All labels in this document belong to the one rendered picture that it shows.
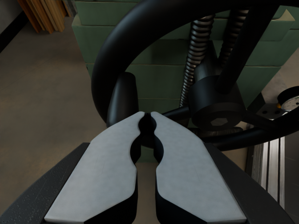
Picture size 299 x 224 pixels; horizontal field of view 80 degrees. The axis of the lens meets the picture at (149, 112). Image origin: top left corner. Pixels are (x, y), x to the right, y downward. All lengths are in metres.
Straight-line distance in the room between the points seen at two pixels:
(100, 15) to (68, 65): 1.24
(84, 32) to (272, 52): 0.37
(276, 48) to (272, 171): 0.61
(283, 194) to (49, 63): 1.64
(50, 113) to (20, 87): 0.35
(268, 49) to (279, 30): 0.16
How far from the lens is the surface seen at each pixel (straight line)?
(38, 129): 1.29
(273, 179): 0.94
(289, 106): 0.53
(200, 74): 0.24
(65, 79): 1.47
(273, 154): 0.98
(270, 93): 0.58
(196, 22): 0.23
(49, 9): 1.86
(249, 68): 0.47
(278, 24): 0.29
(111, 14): 0.35
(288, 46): 0.47
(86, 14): 0.36
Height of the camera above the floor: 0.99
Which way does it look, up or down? 57 degrees down
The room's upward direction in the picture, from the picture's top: 2 degrees clockwise
